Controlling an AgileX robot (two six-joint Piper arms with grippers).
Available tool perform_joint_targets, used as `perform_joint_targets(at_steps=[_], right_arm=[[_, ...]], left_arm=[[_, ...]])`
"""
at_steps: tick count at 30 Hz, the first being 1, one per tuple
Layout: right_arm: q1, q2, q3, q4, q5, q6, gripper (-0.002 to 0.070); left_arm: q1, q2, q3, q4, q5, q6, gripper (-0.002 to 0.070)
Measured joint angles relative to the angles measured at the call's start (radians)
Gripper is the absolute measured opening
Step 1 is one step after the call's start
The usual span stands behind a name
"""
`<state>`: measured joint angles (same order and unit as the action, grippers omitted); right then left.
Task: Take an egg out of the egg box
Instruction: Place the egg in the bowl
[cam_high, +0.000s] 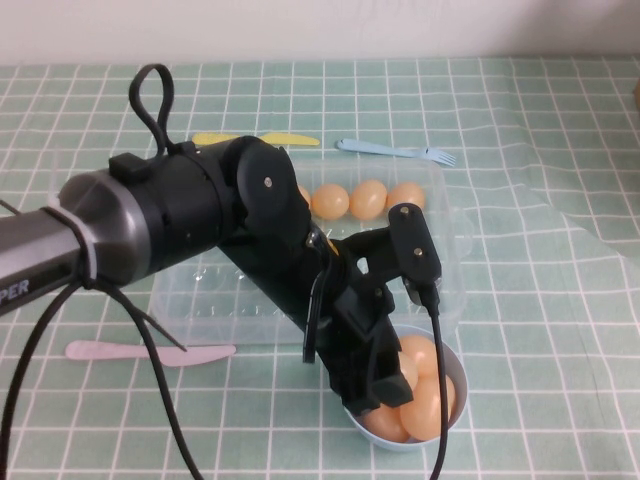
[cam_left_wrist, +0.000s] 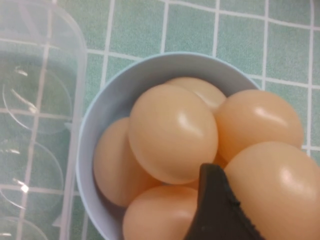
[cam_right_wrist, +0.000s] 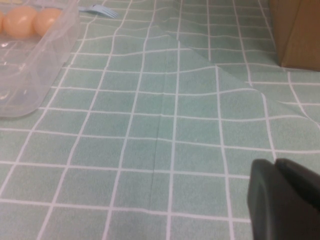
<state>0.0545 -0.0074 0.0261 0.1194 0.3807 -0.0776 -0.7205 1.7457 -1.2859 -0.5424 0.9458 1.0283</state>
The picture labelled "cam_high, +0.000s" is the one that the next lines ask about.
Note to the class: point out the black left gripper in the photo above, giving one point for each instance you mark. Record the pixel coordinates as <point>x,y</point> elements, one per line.
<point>360,320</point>

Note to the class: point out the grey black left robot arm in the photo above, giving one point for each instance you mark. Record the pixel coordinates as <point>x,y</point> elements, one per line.
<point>125,220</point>

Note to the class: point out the clear plastic egg box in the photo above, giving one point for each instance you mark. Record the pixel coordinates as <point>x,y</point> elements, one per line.
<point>210,310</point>

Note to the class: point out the light blue bowl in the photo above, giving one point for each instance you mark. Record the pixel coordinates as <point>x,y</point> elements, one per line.
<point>457,370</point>

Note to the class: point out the green checked tablecloth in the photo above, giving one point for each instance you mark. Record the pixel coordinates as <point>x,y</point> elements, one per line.
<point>540,350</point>

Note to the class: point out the black zip tie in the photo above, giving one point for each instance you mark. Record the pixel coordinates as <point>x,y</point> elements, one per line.
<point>155,327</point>

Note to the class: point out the light blue plastic fork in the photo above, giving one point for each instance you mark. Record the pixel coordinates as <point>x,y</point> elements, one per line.
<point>370,147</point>

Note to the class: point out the yellow plastic knife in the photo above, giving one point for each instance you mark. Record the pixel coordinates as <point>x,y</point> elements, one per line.
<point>297,140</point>

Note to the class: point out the pink plastic knife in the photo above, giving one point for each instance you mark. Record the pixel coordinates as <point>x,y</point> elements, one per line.
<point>100,351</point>

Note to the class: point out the white zip tie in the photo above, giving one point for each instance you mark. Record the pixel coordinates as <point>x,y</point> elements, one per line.
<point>75,235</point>

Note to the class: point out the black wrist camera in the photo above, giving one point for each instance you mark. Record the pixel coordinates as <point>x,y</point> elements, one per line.
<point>415,235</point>

